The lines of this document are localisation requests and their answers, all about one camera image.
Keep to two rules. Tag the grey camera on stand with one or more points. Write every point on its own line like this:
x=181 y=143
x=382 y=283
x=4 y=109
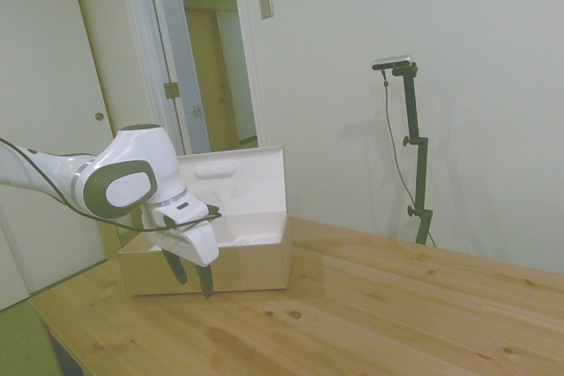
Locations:
x=393 y=61

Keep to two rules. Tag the white door frame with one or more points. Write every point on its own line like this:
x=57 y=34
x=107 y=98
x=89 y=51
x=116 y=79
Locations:
x=251 y=63

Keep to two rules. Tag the green chair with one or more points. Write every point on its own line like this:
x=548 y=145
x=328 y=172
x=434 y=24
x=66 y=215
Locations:
x=22 y=341

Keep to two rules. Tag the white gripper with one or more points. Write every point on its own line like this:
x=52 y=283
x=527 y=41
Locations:
x=194 y=239

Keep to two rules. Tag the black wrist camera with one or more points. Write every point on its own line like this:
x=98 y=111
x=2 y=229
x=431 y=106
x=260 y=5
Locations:
x=214 y=211

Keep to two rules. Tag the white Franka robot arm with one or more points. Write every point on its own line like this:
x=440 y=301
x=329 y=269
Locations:
x=132 y=160

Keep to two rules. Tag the cardboard box with lid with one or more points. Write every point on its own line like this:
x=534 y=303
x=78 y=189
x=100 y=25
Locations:
x=251 y=257

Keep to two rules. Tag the round closet door knob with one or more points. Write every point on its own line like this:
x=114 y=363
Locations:
x=99 y=116

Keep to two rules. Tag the black camera stand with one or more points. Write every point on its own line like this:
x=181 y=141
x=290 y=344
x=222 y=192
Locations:
x=417 y=151

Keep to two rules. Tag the brown wooden hallway door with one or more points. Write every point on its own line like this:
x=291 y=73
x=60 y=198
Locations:
x=207 y=76

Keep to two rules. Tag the brass door hinge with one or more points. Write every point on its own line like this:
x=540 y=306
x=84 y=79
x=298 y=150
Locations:
x=171 y=90

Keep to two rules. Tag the beige wall switch plate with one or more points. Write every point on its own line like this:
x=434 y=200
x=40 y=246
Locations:
x=265 y=3

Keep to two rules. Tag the white open door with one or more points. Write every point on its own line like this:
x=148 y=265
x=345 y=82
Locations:
x=172 y=41

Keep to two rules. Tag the cream closet door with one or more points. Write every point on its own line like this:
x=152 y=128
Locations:
x=39 y=63

